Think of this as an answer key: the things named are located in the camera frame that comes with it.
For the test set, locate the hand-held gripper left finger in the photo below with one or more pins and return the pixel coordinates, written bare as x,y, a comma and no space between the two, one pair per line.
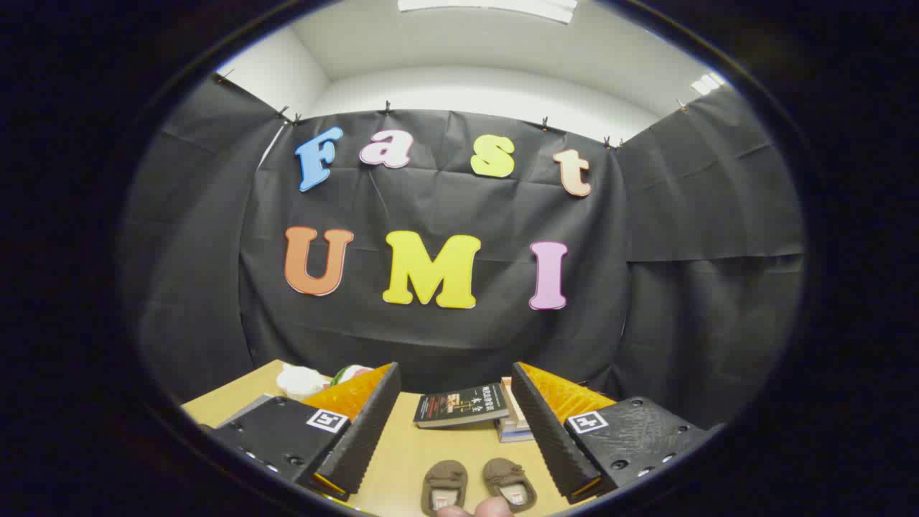
366,438

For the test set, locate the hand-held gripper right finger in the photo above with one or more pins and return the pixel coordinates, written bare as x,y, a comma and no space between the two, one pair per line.
549,438

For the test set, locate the brown fuzzy shoe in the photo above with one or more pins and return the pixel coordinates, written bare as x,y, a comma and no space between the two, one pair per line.
507,477
444,480

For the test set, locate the blue cover book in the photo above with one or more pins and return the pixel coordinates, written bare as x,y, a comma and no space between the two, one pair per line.
515,436

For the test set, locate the grey spine book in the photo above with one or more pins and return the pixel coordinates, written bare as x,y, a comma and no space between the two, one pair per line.
511,425

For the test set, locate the beige cover book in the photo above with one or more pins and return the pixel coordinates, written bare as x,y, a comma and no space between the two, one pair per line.
511,398

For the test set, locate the watermelon slice plush toy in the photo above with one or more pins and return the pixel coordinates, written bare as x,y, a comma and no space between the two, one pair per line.
350,373

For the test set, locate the white plush toy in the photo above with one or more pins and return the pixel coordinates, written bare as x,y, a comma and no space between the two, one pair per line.
301,380

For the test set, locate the black cover book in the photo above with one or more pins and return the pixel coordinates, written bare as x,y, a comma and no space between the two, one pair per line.
459,406

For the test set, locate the small ceiling light panel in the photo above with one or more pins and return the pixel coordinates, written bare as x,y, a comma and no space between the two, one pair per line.
706,83

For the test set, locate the long ceiling light panel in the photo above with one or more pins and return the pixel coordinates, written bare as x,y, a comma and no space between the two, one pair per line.
495,7

